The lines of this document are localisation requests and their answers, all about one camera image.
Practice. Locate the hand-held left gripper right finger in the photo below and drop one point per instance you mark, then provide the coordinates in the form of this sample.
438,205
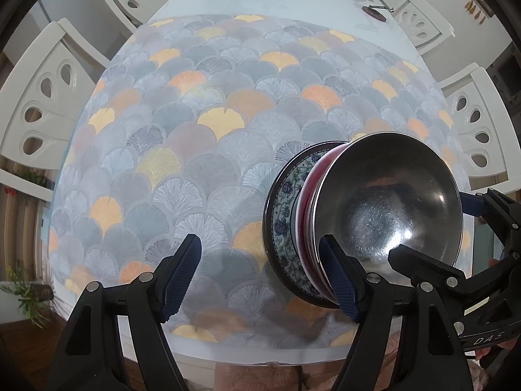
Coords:
342,277

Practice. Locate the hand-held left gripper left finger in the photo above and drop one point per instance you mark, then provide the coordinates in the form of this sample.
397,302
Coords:
183,273

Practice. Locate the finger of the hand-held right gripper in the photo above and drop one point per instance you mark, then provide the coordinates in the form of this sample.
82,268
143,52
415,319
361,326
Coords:
472,205
423,264

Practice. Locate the steel bowl red exterior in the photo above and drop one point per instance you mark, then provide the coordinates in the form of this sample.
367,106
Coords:
386,211

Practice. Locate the blue floral ceramic plate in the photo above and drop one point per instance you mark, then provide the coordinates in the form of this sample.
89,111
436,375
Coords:
285,211

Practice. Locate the fan-patterned table mat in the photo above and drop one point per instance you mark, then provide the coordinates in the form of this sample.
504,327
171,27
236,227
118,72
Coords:
183,150

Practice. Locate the pink patterned clothing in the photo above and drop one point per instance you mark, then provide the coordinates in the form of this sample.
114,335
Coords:
252,374

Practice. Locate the potted green plant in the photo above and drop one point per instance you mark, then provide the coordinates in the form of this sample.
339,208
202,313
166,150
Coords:
24,293

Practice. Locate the brown round coaster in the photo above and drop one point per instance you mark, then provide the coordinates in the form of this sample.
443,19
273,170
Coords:
376,14

